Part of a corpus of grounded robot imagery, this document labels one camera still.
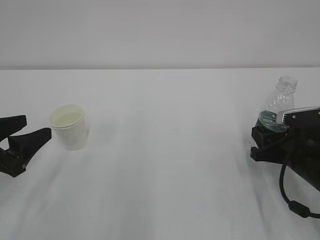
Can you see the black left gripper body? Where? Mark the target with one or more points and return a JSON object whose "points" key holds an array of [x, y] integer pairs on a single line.
{"points": [[12, 162]]}

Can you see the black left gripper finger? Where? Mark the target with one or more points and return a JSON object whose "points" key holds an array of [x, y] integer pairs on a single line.
{"points": [[11, 125], [26, 146]]}

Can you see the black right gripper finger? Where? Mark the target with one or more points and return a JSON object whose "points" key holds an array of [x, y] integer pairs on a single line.
{"points": [[262, 138]]}

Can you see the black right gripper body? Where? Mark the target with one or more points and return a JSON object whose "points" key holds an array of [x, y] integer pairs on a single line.
{"points": [[275, 155]]}

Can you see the clear green-label water bottle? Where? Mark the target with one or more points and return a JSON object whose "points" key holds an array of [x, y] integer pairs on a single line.
{"points": [[281, 99]]}

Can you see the white paper cup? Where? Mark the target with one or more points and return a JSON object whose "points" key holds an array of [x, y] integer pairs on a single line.
{"points": [[68, 122]]}

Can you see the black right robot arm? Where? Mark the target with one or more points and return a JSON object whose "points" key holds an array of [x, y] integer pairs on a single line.
{"points": [[306, 162]]}

